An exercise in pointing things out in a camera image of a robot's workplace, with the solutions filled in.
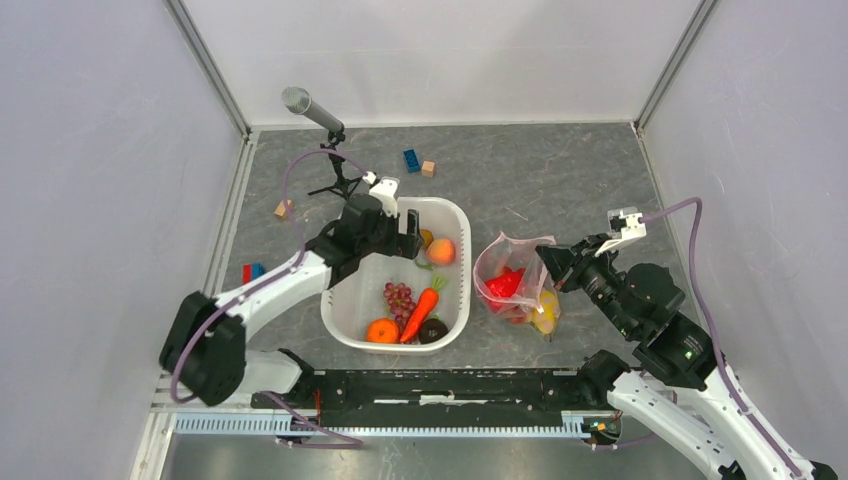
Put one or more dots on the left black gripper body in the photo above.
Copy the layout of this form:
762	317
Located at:
385	239

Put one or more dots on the white plastic basket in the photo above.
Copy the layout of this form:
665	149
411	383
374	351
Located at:
348	308

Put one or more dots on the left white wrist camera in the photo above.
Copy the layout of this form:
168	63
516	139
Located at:
385	190

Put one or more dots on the wooden block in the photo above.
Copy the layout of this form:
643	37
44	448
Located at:
283	209

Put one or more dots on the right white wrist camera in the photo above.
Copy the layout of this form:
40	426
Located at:
626	227

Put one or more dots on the orange carrot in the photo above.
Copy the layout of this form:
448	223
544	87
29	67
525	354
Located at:
427	301

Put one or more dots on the clear zip top bag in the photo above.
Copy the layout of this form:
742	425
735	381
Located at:
506	251

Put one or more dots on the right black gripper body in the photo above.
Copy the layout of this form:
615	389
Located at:
598	278

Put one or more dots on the red blue toy brick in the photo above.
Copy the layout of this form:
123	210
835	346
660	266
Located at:
251	272

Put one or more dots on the brown kiwi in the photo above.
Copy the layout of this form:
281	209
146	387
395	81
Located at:
427	238

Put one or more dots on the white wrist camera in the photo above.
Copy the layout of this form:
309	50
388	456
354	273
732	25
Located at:
385	190
626	227

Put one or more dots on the red bell pepper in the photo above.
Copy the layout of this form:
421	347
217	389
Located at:
502	287

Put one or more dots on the orange tangerine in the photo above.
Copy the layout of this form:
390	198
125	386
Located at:
383	331

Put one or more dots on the purple grapes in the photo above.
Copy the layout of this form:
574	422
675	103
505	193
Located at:
399	302

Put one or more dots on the strawberry bunch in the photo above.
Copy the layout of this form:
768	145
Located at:
513	313

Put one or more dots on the small wooden cube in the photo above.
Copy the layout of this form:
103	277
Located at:
428	169

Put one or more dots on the peach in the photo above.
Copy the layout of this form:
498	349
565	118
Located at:
441	252

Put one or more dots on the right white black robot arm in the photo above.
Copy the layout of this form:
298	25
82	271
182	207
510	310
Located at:
728	440

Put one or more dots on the grey microphone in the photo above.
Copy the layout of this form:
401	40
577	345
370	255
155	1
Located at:
298	101

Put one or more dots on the yellow pear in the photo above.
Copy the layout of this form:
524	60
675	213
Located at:
546	316

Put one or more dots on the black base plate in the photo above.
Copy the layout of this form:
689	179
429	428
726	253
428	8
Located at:
444	398

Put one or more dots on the dark avocado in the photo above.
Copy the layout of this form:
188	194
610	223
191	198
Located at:
432	330

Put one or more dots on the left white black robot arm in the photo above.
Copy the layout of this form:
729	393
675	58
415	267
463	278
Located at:
206	348

